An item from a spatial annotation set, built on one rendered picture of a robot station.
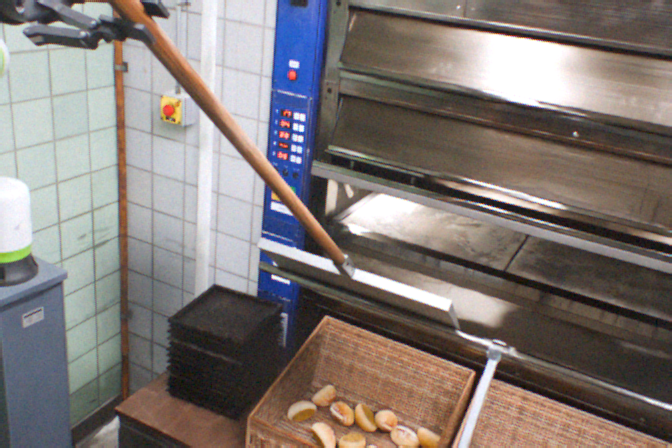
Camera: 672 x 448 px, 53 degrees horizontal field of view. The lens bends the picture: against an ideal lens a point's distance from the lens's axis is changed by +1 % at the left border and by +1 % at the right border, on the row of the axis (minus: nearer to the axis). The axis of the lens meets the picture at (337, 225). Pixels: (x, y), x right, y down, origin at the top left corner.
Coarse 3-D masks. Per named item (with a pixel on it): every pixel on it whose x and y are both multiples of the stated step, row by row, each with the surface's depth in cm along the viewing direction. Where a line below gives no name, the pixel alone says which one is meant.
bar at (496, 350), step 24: (264, 264) 197; (312, 288) 191; (336, 288) 188; (384, 312) 182; (408, 312) 180; (456, 336) 174; (528, 360) 167; (480, 384) 169; (600, 384) 161; (480, 408) 167; (648, 408) 157
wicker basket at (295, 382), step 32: (352, 352) 232; (384, 352) 227; (416, 352) 222; (288, 384) 221; (352, 384) 233; (384, 384) 228; (416, 384) 223; (448, 384) 219; (256, 416) 206; (320, 416) 227; (448, 416) 219
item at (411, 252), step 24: (360, 240) 223; (384, 240) 221; (432, 264) 214; (456, 264) 210; (480, 264) 212; (504, 288) 205; (528, 288) 201; (552, 288) 202; (576, 312) 197; (600, 312) 194; (624, 312) 193; (648, 336) 190
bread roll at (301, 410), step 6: (300, 402) 223; (306, 402) 223; (312, 402) 224; (294, 408) 220; (300, 408) 220; (306, 408) 221; (312, 408) 222; (288, 414) 221; (294, 414) 220; (300, 414) 221; (306, 414) 222; (312, 414) 223; (294, 420) 221; (300, 420) 222
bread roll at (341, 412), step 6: (336, 402) 226; (342, 402) 225; (336, 408) 222; (342, 408) 222; (348, 408) 223; (336, 414) 221; (342, 414) 221; (348, 414) 221; (336, 420) 222; (342, 420) 220; (348, 420) 220
